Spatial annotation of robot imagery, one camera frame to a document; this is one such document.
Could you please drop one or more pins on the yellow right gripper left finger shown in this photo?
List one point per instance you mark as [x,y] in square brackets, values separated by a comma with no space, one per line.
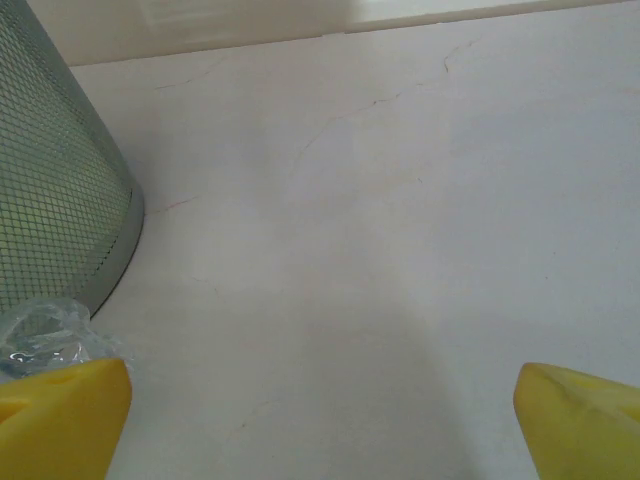
[60,425]

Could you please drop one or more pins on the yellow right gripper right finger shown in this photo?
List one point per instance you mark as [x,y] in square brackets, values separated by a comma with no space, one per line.
[585,430]

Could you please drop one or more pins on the clear bottle Pepsi-logo blue label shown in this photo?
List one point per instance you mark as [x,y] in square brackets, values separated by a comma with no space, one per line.
[45,335]

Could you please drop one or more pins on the grey metal mesh bin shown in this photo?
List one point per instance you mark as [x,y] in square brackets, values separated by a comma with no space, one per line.
[55,150]

